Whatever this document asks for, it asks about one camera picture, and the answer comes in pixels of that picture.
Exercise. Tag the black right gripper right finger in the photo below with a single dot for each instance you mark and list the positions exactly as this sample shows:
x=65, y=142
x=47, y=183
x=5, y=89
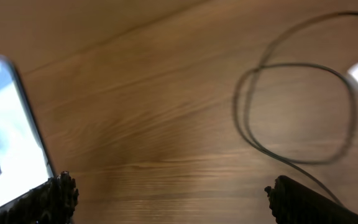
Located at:
x=294, y=203

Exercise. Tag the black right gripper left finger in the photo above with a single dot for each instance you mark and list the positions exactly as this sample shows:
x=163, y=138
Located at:
x=53, y=202

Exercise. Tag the Samsung Galaxy smartphone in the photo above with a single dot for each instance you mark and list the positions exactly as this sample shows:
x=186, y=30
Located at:
x=24, y=161

